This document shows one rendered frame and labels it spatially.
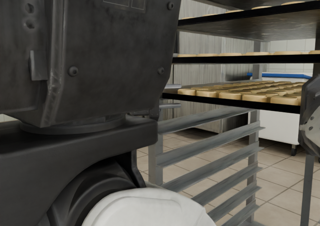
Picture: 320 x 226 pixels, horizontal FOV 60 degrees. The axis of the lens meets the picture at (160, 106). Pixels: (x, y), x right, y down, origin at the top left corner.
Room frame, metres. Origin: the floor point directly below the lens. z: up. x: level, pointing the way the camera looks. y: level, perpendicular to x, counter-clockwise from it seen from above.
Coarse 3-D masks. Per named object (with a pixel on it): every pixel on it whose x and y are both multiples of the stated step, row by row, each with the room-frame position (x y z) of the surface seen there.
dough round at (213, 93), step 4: (196, 92) 0.68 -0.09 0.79; (200, 92) 0.66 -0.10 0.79; (204, 92) 0.66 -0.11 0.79; (208, 92) 0.65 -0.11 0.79; (212, 92) 0.66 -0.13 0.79; (216, 92) 0.66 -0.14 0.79; (204, 96) 0.65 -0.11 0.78; (208, 96) 0.65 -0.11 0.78; (212, 96) 0.65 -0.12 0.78; (216, 96) 0.66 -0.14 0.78
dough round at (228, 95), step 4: (220, 92) 0.64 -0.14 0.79; (224, 92) 0.64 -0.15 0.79; (228, 92) 0.64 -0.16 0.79; (232, 92) 0.64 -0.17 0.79; (236, 92) 0.64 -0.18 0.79; (220, 96) 0.62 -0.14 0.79; (224, 96) 0.61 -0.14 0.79; (228, 96) 0.61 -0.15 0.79; (232, 96) 0.61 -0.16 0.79; (236, 96) 0.61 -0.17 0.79; (240, 96) 0.62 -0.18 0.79
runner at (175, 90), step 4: (240, 80) 1.04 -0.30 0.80; (244, 80) 1.06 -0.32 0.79; (248, 80) 1.08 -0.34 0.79; (252, 80) 1.11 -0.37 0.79; (256, 80) 1.13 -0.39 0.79; (260, 80) 1.16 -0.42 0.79; (196, 84) 0.84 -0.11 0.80; (200, 84) 0.85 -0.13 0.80; (204, 84) 0.87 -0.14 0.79; (208, 84) 0.88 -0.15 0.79; (212, 84) 0.90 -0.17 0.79; (216, 84) 0.92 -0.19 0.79; (220, 84) 0.94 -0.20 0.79; (164, 88) 0.73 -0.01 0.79; (168, 88) 0.74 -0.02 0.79; (172, 88) 0.76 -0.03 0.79; (176, 88) 0.77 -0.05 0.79; (180, 88) 0.78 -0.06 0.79; (164, 92) 0.73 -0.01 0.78; (168, 92) 0.74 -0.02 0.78; (172, 92) 0.76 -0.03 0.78; (176, 92) 0.77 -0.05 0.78; (160, 96) 0.72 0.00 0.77
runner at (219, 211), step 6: (246, 186) 1.11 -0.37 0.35; (252, 186) 1.14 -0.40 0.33; (258, 186) 1.17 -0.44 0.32; (240, 192) 1.07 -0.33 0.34; (246, 192) 1.10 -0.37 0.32; (252, 192) 1.11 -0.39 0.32; (228, 198) 1.00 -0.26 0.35; (234, 198) 1.03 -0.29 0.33; (240, 198) 1.05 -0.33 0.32; (246, 198) 1.05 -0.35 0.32; (222, 204) 0.96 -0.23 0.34; (228, 204) 1.00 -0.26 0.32; (234, 204) 1.00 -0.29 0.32; (210, 210) 0.91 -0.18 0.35; (216, 210) 0.93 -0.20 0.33; (222, 210) 0.96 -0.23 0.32; (228, 210) 0.96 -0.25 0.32; (210, 216) 0.91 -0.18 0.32; (216, 216) 0.92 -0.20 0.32; (222, 216) 0.92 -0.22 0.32
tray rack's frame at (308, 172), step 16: (256, 48) 1.17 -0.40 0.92; (256, 64) 1.16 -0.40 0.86; (256, 112) 1.16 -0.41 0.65; (256, 160) 1.17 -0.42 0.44; (304, 176) 1.03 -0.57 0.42; (304, 192) 1.03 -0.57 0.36; (304, 208) 1.03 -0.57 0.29; (240, 224) 1.14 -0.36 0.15; (256, 224) 1.14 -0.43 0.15; (304, 224) 1.02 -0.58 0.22
